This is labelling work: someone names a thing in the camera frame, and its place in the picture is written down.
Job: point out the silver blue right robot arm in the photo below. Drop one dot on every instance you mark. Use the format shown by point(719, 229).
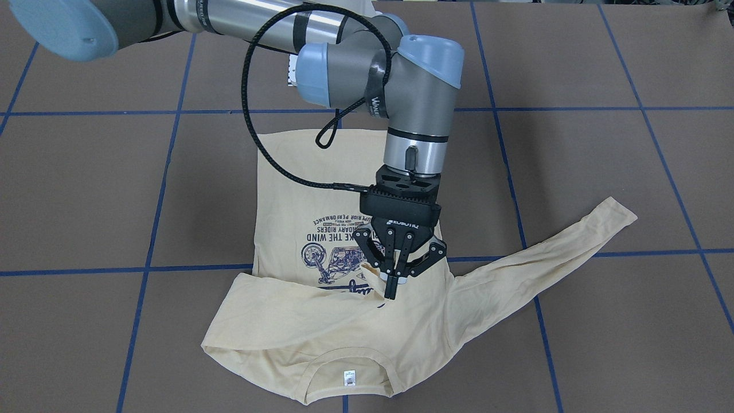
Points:
point(345, 61)

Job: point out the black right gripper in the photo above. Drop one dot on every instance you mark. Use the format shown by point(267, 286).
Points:
point(406, 222)

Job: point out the beige long sleeve shirt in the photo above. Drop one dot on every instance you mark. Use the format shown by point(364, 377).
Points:
point(311, 320)

